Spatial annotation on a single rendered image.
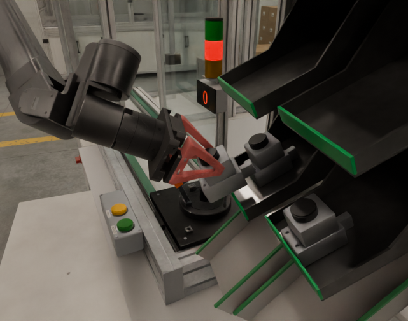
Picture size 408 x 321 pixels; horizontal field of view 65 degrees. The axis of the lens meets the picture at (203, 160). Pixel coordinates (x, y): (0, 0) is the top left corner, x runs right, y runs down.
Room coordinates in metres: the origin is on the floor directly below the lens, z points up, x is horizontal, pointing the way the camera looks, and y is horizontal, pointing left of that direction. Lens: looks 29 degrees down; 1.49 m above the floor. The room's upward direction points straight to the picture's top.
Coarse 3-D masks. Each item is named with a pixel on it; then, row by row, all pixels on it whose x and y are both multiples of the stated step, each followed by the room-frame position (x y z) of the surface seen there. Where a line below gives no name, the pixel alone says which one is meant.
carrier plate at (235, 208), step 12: (156, 192) 0.76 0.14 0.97; (168, 192) 0.76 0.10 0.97; (156, 204) 0.71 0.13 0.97; (168, 204) 0.70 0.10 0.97; (168, 216) 0.65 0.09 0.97; (180, 216) 0.65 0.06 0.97; (228, 216) 0.65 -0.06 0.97; (168, 228) 0.62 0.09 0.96; (180, 228) 0.61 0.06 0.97; (192, 228) 0.61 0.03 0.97; (204, 228) 0.61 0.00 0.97; (216, 228) 0.61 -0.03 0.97; (180, 240) 0.57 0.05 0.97; (192, 240) 0.57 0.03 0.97; (204, 240) 0.57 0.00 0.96
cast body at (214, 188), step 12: (216, 156) 0.40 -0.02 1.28; (228, 156) 0.40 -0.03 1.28; (204, 168) 0.40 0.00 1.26; (228, 168) 0.40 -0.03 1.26; (240, 168) 0.42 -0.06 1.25; (252, 168) 0.42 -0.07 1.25; (204, 180) 0.41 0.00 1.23; (216, 180) 0.39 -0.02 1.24; (228, 180) 0.40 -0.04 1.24; (240, 180) 0.40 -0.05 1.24; (204, 192) 0.39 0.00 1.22; (216, 192) 0.40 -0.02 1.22; (228, 192) 0.40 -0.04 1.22
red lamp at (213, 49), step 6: (210, 42) 0.90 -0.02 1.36; (216, 42) 0.90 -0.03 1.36; (222, 42) 0.92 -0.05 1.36; (210, 48) 0.90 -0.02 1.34; (216, 48) 0.90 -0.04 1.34; (222, 48) 0.92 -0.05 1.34; (210, 54) 0.90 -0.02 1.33; (216, 54) 0.90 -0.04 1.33; (222, 54) 0.92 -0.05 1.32; (210, 60) 0.91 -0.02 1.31; (216, 60) 0.91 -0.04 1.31
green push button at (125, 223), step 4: (120, 220) 0.63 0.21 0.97; (124, 220) 0.63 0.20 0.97; (128, 220) 0.63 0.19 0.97; (116, 224) 0.62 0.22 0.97; (120, 224) 0.62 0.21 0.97; (124, 224) 0.62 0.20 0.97; (128, 224) 0.62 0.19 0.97; (132, 224) 0.62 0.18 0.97; (120, 228) 0.61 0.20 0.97; (124, 228) 0.61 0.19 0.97; (128, 228) 0.61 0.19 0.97
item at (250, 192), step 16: (272, 128) 0.52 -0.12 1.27; (288, 128) 0.52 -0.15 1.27; (288, 144) 0.51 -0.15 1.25; (304, 144) 0.49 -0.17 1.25; (240, 160) 0.50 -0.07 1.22; (304, 160) 0.45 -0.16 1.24; (320, 160) 0.40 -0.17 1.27; (288, 176) 0.43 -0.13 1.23; (304, 176) 0.39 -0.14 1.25; (320, 176) 0.40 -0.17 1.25; (240, 192) 0.43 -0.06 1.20; (256, 192) 0.42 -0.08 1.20; (272, 192) 0.41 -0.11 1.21; (288, 192) 0.39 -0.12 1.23; (240, 208) 0.38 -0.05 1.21; (256, 208) 0.37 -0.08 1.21
